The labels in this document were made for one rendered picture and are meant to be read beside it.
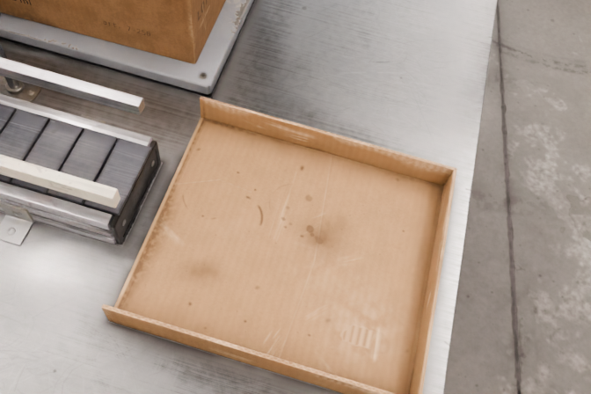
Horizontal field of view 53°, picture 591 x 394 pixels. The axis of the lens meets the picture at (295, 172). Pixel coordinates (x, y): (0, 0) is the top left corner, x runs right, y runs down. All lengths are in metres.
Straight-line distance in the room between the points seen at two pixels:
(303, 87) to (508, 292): 1.04
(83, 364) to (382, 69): 0.49
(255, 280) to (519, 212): 1.24
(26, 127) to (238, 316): 0.30
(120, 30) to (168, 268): 0.30
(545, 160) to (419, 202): 1.24
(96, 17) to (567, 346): 1.34
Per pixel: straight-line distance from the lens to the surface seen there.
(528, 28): 2.25
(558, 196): 1.86
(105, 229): 0.62
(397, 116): 0.75
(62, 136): 0.67
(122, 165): 0.64
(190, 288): 0.62
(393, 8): 0.88
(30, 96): 0.77
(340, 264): 0.64
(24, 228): 0.68
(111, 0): 0.73
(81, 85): 0.60
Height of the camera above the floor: 1.41
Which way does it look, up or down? 58 degrees down
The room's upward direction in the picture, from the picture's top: 10 degrees clockwise
